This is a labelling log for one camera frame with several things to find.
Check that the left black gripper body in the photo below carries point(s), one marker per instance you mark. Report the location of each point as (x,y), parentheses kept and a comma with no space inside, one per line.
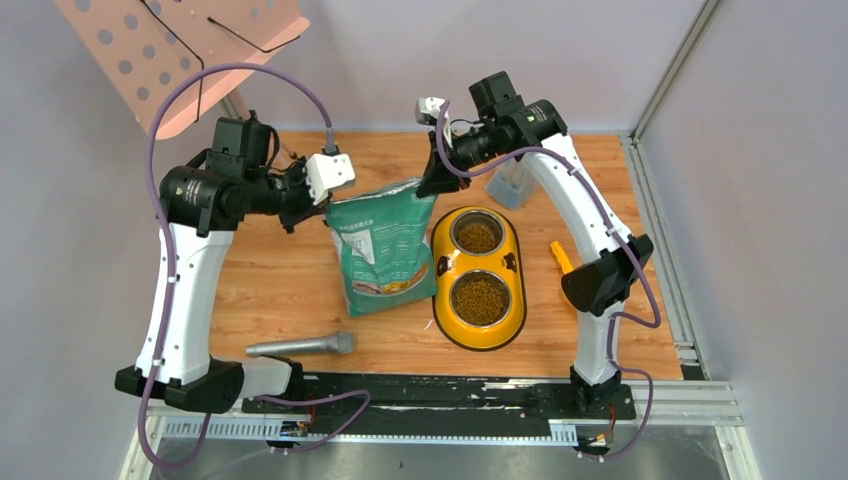
(294,211)

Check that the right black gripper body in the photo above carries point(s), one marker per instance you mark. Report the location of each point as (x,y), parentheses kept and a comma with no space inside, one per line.
(462,180)

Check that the green pet food bag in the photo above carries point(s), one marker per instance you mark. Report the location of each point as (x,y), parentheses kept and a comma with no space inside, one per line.
(382,245)

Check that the yellow plastic scoop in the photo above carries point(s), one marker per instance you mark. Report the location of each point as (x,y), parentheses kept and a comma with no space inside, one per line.
(561,258)

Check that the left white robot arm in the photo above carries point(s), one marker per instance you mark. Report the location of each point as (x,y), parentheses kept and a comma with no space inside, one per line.
(200,205)

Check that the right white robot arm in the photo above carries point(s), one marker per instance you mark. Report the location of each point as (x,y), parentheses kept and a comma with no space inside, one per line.
(536,136)

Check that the brown pet food kibble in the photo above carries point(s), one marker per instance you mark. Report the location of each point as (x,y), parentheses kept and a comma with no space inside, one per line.
(479,298)

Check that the clear plastic container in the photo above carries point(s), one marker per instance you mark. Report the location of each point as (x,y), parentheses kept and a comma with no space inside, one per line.
(511,185)

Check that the yellow double bowl feeder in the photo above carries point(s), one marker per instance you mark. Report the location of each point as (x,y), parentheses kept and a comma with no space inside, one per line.
(452,262)

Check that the grey microphone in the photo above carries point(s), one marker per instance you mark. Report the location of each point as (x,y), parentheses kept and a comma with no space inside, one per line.
(339,343)

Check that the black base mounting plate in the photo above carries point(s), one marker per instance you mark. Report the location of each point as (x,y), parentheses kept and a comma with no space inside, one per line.
(550,398)

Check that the pink music stand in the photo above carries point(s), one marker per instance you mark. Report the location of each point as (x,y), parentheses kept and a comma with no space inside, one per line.
(147,48)

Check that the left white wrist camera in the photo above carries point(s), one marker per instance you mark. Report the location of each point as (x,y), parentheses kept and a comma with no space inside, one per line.
(326,174)

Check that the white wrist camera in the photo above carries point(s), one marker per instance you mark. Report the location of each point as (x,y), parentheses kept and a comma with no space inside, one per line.
(428,110)
(326,174)

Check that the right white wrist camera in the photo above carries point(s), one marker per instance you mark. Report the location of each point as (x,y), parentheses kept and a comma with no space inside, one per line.
(428,110)

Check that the aluminium frame rail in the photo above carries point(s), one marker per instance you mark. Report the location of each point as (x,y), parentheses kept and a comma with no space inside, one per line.
(272,418)

